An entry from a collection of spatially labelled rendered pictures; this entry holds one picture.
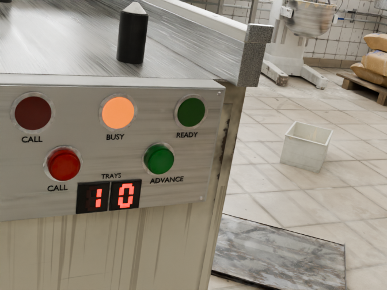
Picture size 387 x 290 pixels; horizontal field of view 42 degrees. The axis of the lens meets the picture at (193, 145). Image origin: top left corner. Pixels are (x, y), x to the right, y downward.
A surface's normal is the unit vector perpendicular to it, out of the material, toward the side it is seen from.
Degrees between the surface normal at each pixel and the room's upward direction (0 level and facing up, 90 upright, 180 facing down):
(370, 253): 0
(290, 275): 0
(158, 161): 90
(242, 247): 0
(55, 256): 90
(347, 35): 90
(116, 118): 90
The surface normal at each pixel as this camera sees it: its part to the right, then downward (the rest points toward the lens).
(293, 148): -0.36, 0.28
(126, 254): 0.44, 0.38
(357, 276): 0.15, -0.92
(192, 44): -0.89, 0.04
